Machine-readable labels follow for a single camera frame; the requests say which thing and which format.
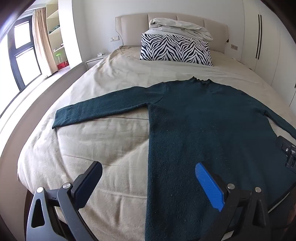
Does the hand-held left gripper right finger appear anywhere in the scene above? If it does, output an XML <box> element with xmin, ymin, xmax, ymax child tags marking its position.
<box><xmin>195</xmin><ymin>162</ymin><xmax>271</xmax><ymax>241</ymax></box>

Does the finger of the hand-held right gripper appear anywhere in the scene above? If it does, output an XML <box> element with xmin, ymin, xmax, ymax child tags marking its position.
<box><xmin>276</xmin><ymin>135</ymin><xmax>296</xmax><ymax>169</ymax></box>

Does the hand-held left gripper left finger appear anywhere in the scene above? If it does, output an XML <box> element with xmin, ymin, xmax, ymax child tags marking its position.
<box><xmin>25</xmin><ymin>161</ymin><xmax>103</xmax><ymax>241</ymax></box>

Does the dark teal knit sweater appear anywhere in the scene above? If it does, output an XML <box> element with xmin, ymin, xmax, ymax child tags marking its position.
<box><xmin>52</xmin><ymin>77</ymin><xmax>296</xmax><ymax>241</ymax></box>

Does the bed with beige sheet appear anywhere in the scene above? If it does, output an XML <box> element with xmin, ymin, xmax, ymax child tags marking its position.
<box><xmin>17</xmin><ymin>45</ymin><xmax>296</xmax><ymax>241</ymax></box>

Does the white wardrobe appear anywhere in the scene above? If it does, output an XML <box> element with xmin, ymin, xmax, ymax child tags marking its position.
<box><xmin>242</xmin><ymin>0</ymin><xmax>296</xmax><ymax>107</ymax></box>

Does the white nightstand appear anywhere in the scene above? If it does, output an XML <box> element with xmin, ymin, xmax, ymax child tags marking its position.
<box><xmin>85</xmin><ymin>53</ymin><xmax>112</xmax><ymax>70</ymax></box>

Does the zebra print pillow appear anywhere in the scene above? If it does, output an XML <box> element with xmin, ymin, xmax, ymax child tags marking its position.
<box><xmin>140</xmin><ymin>33</ymin><xmax>213</xmax><ymax>67</ymax></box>

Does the beige curtain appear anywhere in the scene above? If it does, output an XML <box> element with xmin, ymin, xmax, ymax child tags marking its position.
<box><xmin>32</xmin><ymin>9</ymin><xmax>55</xmax><ymax>77</ymax></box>

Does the black framed window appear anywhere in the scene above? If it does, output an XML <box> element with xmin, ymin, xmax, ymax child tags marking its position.
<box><xmin>6</xmin><ymin>20</ymin><xmax>42</xmax><ymax>89</ymax></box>

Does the white open shelf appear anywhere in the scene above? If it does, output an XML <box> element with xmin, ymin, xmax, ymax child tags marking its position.
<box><xmin>46</xmin><ymin>3</ymin><xmax>70</xmax><ymax>73</ymax></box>

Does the beige upholstered headboard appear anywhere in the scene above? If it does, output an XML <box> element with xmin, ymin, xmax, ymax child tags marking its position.
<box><xmin>115</xmin><ymin>13</ymin><xmax>229</xmax><ymax>52</ymax></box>

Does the grey folded duvet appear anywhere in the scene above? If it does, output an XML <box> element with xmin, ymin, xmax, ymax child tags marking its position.
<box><xmin>148</xmin><ymin>18</ymin><xmax>213</xmax><ymax>42</ymax></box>

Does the beige bed frame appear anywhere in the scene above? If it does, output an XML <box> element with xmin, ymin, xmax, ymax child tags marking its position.
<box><xmin>0</xmin><ymin>61</ymin><xmax>89</xmax><ymax>241</ymax></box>

